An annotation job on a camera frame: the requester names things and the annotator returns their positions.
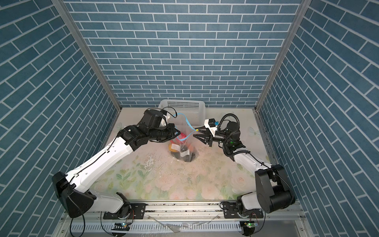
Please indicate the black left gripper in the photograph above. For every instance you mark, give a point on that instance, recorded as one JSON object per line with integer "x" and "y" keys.
{"x": 170, "y": 128}

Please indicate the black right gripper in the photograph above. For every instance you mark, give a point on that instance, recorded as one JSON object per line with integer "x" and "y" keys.
{"x": 209, "y": 138}

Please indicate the red chili pepper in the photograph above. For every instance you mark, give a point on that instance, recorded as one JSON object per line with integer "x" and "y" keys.
{"x": 182, "y": 137}

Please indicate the yellow lemon food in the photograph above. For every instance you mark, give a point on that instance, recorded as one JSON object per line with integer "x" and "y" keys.
{"x": 175, "y": 148}

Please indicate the clear zip top bag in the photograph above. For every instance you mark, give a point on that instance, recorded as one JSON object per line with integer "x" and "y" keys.
{"x": 183, "y": 125}

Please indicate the black avocado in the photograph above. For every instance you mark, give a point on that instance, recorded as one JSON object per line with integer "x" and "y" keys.
{"x": 188, "y": 155}

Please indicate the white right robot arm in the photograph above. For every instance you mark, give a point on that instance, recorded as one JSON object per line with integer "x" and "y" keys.
{"x": 273, "y": 191}

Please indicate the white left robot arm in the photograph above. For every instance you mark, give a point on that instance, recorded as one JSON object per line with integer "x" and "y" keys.
{"x": 73, "y": 188}

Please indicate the white perforated plastic basket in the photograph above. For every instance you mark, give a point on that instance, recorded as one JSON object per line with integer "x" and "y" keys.
{"x": 192, "y": 109}

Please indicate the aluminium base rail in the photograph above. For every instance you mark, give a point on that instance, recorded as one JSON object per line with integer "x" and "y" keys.
{"x": 177, "y": 218}

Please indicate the aluminium corner post left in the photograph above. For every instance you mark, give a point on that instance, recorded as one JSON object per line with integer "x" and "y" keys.
{"x": 74, "y": 30}

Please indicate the aluminium corner post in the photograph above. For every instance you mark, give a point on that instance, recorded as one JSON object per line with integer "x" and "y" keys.
{"x": 74, "y": 30}
{"x": 283, "y": 51}

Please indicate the aluminium corner post right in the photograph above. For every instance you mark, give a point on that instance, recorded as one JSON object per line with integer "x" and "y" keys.
{"x": 283, "y": 51}

